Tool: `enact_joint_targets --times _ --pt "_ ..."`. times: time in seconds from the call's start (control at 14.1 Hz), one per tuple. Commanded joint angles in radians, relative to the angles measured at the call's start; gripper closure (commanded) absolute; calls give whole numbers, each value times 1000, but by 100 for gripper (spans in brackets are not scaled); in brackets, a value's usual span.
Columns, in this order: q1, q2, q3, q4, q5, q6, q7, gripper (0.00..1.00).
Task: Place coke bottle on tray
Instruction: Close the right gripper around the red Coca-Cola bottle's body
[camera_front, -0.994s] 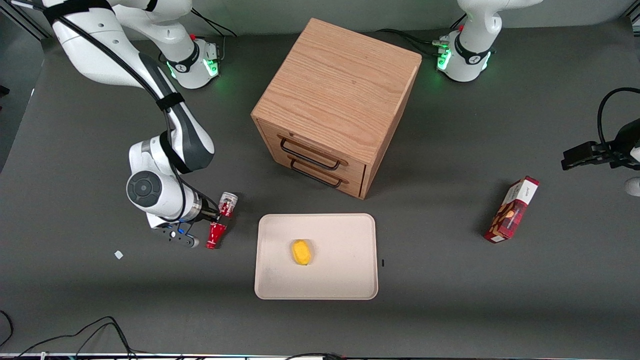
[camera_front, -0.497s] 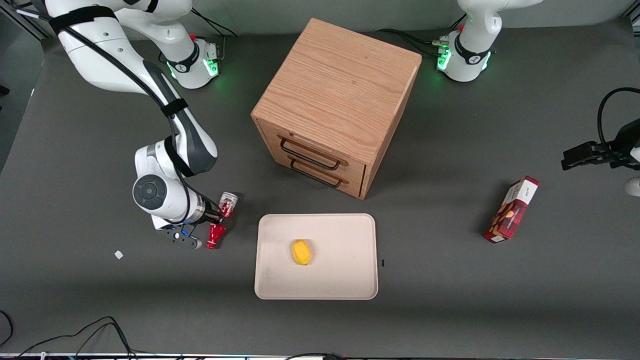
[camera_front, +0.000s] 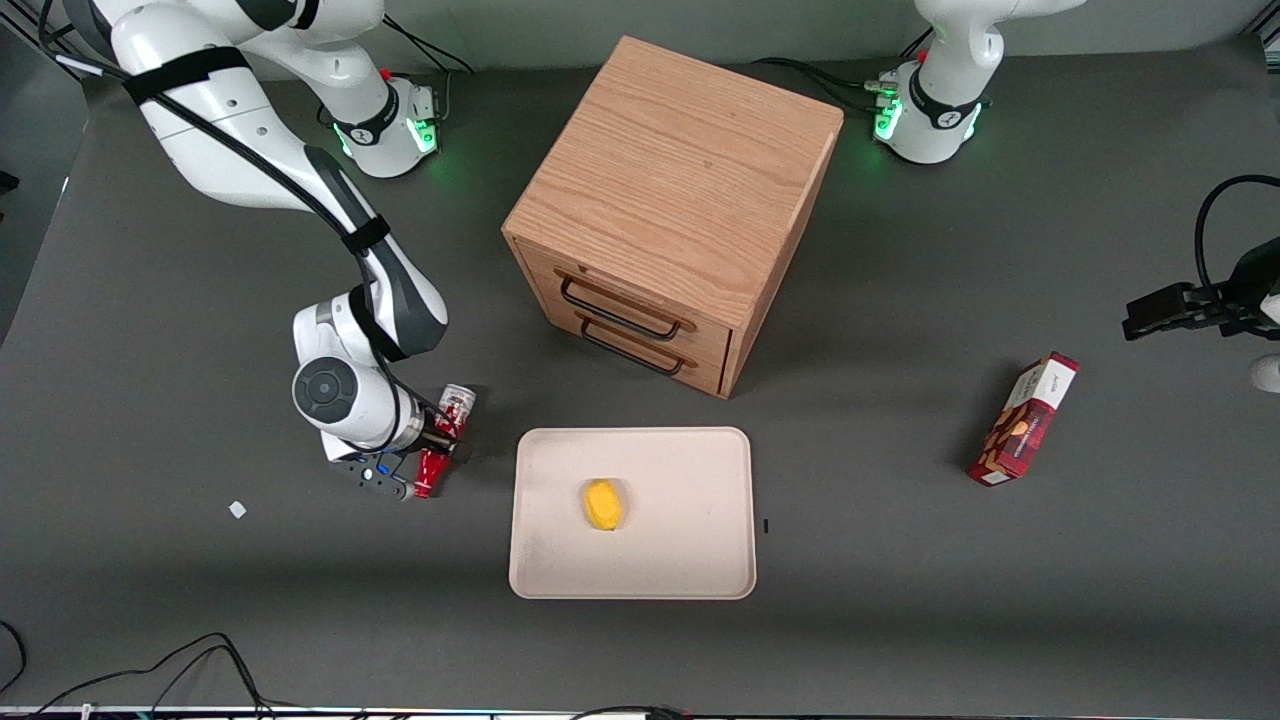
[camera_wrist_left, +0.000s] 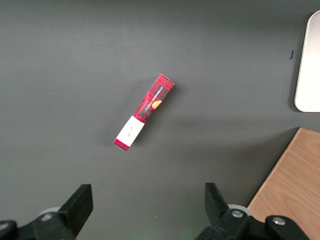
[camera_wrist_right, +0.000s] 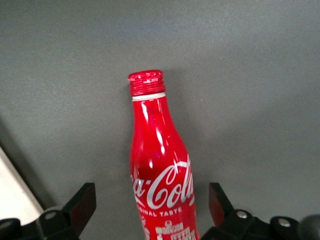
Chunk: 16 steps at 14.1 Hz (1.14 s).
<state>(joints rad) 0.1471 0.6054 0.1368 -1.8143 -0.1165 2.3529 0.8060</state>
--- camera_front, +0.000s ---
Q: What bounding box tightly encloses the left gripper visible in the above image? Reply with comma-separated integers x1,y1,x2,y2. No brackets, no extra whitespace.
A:
1122,237,1280,343

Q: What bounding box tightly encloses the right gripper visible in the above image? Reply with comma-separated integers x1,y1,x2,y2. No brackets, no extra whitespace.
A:
390,398,474,465

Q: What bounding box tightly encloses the red coke bottle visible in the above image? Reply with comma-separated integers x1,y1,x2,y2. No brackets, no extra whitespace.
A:
413,383,477,500

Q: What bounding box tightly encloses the beige plastic tray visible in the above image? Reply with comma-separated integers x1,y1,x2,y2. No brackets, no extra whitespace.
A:
508,427,758,601

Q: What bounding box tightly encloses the yellow lemon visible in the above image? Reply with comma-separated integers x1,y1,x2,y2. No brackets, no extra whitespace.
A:
583,479,624,532

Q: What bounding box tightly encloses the red cookie box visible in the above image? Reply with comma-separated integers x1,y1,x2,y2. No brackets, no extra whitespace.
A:
966,352,1081,488

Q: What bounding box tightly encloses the wooden drawer cabinet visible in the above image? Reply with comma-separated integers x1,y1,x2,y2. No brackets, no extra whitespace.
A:
502,36,845,400

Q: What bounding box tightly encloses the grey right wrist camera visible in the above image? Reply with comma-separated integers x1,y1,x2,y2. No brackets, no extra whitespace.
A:
329,453,417,502

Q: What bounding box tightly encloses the black cable loop left gripper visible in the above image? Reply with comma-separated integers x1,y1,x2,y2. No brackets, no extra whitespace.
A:
1194,175,1280,293

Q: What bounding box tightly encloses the black metal drawer handle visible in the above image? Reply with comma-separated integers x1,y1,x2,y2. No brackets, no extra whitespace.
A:
559,272,685,342
580,314,687,377

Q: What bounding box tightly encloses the black cable along right arm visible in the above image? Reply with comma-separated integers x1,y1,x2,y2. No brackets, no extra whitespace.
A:
36,0,451,453

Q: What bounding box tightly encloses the black floor cable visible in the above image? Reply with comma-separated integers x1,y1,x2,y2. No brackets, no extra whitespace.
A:
30,632,301,717
0,620,28,695

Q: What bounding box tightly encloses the black cable at right base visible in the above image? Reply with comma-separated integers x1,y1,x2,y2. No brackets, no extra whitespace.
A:
380,14,475,77

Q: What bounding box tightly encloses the black cable at base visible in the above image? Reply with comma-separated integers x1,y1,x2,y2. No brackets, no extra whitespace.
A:
380,14,475,77
750,28,936,117

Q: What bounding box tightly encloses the black cable at left base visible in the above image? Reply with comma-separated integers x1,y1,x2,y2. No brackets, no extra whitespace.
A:
750,28,936,117

